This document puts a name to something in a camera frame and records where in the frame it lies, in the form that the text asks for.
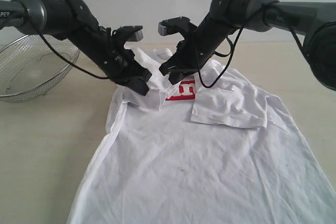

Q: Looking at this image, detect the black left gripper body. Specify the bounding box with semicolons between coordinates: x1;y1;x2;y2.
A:
68;27;136;82

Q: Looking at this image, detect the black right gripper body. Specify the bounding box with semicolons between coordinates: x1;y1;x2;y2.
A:
173;32;218;73

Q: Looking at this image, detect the white t-shirt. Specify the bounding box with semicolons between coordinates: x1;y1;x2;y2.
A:
67;48;335;223

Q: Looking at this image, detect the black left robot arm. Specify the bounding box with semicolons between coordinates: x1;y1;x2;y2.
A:
1;0;152;95

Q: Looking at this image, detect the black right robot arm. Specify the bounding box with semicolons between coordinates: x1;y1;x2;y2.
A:
158;0;335;90

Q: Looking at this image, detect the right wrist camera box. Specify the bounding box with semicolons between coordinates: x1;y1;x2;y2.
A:
158;16;197;39

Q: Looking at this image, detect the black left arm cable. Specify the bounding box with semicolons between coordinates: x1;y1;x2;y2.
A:
23;0;119;80

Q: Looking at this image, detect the metal wire mesh basket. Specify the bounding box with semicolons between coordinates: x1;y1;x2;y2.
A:
1;35;72;103

